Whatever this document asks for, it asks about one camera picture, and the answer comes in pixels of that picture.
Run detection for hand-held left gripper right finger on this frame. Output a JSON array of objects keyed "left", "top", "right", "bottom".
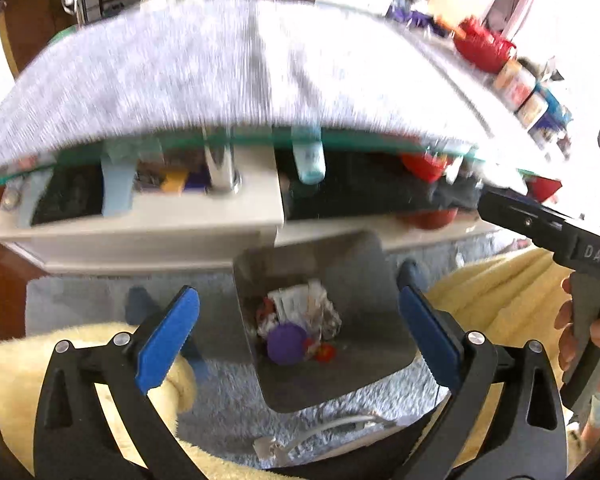
[{"left": 397, "top": 259, "right": 568, "bottom": 480}]

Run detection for white cable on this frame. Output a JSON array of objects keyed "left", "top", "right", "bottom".
[{"left": 252, "top": 412, "right": 398, "bottom": 461}]

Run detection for red plastic scrap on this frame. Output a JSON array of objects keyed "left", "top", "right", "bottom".
[{"left": 305, "top": 340, "right": 337, "bottom": 364}]

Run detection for red plastic basket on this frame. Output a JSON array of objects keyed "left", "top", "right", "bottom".
[{"left": 452, "top": 16, "right": 518, "bottom": 73}]

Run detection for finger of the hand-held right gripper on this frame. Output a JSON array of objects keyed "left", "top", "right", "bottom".
[{"left": 478, "top": 186, "right": 581, "bottom": 261}]

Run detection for grey fluffy rug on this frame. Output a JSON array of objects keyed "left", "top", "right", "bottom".
[{"left": 25, "top": 232, "right": 521, "bottom": 461}]

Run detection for grey square trash bin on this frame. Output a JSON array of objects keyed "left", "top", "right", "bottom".
[{"left": 232, "top": 230, "right": 423, "bottom": 413}]

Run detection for white jar orange label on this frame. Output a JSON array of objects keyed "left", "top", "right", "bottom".
[{"left": 492, "top": 57, "right": 537, "bottom": 111}]

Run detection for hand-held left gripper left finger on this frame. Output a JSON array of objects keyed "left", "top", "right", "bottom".
[{"left": 32, "top": 285, "right": 216, "bottom": 480}]

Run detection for person's right hand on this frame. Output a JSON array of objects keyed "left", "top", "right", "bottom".
[{"left": 554, "top": 277, "right": 600, "bottom": 386}]

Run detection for purple cloth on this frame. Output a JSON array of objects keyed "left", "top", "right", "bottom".
[{"left": 387, "top": 2, "right": 433, "bottom": 29}]

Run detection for grey woven tablecloth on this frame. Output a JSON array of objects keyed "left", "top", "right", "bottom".
[{"left": 0, "top": 0, "right": 546, "bottom": 173}]

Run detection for blue box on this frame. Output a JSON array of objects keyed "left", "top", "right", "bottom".
[{"left": 530, "top": 89, "right": 574, "bottom": 150}]

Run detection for yellow fluffy blanket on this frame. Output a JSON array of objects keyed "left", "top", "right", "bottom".
[{"left": 0, "top": 247, "right": 586, "bottom": 480}]

